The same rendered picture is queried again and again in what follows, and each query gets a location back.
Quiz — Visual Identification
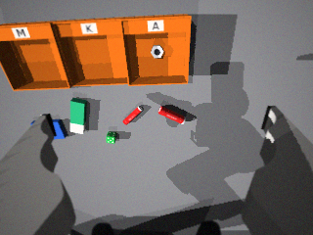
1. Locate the orange bin rack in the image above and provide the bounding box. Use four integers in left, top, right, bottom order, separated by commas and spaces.
0, 14, 191, 91

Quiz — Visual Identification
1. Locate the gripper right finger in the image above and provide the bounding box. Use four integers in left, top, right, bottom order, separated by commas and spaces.
242, 106, 313, 235

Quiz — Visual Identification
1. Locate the silver hex nut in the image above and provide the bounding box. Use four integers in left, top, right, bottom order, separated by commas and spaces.
151, 45, 163, 58

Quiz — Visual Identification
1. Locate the green die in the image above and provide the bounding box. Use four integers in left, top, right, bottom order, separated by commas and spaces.
107, 132, 116, 144

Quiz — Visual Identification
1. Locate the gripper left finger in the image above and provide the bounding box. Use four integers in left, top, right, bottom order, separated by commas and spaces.
0, 114, 76, 235

